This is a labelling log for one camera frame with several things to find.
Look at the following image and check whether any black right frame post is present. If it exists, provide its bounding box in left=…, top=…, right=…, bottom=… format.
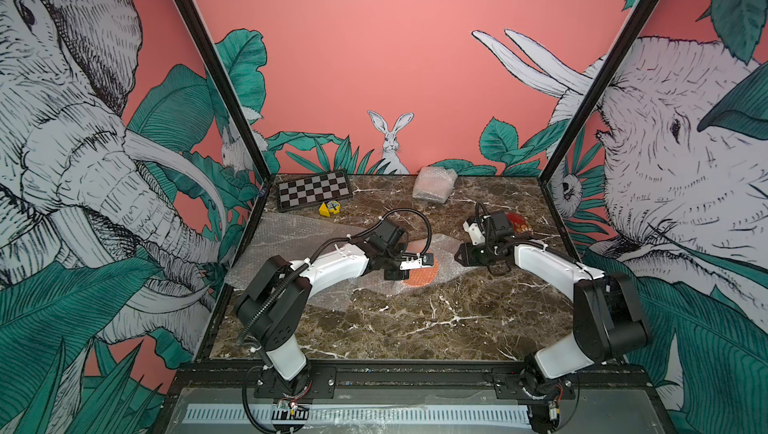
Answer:
left=538, top=0, right=660, bottom=187

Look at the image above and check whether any right bubble wrapped plate bundle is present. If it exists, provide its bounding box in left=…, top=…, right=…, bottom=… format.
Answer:
left=412, top=166, right=458, bottom=204

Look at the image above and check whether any pink bubble bundle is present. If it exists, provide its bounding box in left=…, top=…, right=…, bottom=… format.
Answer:
left=354, top=234, right=472, bottom=296

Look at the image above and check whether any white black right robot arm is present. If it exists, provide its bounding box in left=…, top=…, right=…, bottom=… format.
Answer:
left=455, top=211, right=652, bottom=379

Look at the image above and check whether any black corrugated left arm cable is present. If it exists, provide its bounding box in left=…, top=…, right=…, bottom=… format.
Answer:
left=237, top=208, right=434, bottom=345

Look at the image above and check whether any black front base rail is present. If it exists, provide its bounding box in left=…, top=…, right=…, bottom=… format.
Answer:
left=168, top=359, right=653, bottom=404

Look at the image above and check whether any black left frame post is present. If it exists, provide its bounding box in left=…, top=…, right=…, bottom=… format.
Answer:
left=173, top=0, right=272, bottom=181

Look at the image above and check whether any small yellow toy block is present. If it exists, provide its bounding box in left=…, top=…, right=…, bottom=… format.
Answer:
left=318, top=200, right=341, bottom=218

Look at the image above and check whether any orange dinner plate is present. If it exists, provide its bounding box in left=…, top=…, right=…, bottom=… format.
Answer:
left=403, top=261, right=439, bottom=288

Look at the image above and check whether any white slotted cable duct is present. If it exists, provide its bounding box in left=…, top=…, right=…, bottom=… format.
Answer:
left=181, top=403, right=533, bottom=429

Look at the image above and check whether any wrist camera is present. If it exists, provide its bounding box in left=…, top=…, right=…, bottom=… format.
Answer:
left=463, top=222, right=486, bottom=246
left=399, top=252, right=435, bottom=271

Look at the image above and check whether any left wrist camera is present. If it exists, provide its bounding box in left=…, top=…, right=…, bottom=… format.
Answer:
left=399, top=252, right=435, bottom=271

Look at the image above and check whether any black frame post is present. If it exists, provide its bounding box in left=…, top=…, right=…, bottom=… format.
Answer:
left=538, top=0, right=660, bottom=187
left=173, top=0, right=272, bottom=181

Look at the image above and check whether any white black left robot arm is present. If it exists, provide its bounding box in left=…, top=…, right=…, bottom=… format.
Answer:
left=234, top=219, right=434, bottom=382

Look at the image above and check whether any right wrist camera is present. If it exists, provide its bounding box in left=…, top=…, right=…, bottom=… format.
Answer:
left=463, top=222, right=486, bottom=246

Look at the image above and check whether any black white chessboard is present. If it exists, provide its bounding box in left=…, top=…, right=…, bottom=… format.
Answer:
left=277, top=170, right=353, bottom=212

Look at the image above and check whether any red floral dinner plate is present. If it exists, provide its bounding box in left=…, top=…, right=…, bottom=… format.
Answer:
left=506, top=212, right=534, bottom=234

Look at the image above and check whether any clear bubble wrap sheet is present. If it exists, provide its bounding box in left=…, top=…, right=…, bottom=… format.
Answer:
left=224, top=211, right=373, bottom=314

